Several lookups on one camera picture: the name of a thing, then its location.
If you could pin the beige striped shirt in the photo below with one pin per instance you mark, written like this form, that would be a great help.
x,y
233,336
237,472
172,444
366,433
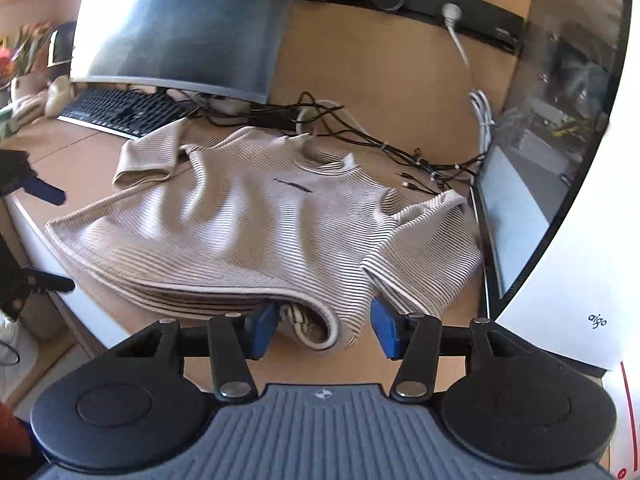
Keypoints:
x,y
250,220

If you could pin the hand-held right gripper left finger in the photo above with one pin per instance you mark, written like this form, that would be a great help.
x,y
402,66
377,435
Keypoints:
x,y
262,331

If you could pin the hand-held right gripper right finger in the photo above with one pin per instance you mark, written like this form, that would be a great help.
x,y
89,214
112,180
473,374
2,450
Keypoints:
x,y
387,331

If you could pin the bunch of flowers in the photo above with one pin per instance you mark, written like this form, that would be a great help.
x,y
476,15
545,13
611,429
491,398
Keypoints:
x,y
29,50

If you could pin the black computer monitor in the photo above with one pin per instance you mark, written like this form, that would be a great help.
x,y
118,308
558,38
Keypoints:
x,y
175,25

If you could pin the white box with red lines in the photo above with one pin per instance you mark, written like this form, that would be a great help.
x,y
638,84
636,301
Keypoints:
x,y
627,410

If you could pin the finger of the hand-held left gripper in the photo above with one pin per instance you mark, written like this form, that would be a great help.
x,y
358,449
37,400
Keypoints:
x,y
46,191
47,283

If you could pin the white monitor base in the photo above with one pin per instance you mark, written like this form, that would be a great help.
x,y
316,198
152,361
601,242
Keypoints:
x,y
225,105

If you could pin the black keyboard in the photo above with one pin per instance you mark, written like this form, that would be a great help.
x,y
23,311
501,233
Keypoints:
x,y
115,110

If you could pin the beige plush toy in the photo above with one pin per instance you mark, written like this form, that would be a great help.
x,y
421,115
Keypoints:
x,y
56,94

